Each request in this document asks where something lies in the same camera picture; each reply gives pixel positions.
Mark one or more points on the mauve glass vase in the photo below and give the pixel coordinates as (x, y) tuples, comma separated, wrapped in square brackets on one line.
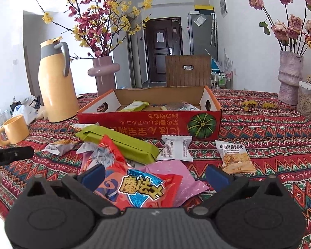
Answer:
[(103, 70)]

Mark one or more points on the patterned red tablecloth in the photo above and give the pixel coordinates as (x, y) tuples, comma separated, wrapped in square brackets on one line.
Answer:
[(277, 138)]

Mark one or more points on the yellow thermos jug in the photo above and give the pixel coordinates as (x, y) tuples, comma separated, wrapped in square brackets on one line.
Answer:
[(56, 82)]

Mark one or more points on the brown wooden chair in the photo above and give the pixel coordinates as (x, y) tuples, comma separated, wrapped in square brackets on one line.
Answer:
[(188, 70)]

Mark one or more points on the pink yellow blossom branches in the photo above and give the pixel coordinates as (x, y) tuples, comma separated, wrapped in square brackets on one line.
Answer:
[(102, 25)]

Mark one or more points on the red cardboard tray box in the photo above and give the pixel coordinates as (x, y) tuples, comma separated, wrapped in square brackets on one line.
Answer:
[(152, 122)]

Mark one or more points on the clear lidded snack jar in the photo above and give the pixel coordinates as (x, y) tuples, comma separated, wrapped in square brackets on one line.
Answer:
[(304, 99)]

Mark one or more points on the pink snack packet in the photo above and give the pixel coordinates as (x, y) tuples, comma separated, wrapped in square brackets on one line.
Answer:
[(188, 188)]

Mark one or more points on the yellow ceramic mug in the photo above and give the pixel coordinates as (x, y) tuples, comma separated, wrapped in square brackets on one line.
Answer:
[(13, 131)]

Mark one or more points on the white wall panel box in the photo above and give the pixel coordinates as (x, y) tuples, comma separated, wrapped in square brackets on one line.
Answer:
[(223, 8)]

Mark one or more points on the silver dark snack packet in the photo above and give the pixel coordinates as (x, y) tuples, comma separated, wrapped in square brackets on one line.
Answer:
[(179, 106)]

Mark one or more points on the white blue plastic bag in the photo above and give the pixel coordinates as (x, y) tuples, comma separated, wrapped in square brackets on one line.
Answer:
[(28, 112)]

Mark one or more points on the dark front door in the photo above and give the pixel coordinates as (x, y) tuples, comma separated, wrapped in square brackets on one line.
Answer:
[(163, 37)]

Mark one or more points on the red orange chip bag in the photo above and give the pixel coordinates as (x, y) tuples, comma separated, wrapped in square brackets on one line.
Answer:
[(128, 187)]

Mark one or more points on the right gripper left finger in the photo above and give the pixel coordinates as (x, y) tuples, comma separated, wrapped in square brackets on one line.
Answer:
[(82, 188)]

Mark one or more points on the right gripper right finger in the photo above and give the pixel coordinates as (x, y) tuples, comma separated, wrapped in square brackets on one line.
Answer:
[(228, 188)]

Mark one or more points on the grey refrigerator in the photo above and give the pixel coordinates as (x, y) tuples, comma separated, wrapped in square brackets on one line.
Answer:
[(202, 28)]

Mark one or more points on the white snack packet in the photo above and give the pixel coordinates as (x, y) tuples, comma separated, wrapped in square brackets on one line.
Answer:
[(60, 147)]

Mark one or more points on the textured lilac vase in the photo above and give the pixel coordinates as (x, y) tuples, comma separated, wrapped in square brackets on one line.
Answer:
[(290, 74)]

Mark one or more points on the large green snack pack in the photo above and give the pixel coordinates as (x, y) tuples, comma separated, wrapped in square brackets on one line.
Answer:
[(131, 148)]

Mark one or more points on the white nutrition label packet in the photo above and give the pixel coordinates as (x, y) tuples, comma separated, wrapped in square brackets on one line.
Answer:
[(176, 147)]

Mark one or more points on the dried pink roses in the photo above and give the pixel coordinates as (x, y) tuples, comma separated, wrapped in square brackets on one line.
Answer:
[(293, 34)]

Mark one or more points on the oat cracker packet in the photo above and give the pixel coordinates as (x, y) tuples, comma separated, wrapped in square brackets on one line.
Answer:
[(235, 159)]

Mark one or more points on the small green snack bar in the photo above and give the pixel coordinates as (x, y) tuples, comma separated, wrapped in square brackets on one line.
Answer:
[(135, 106)]

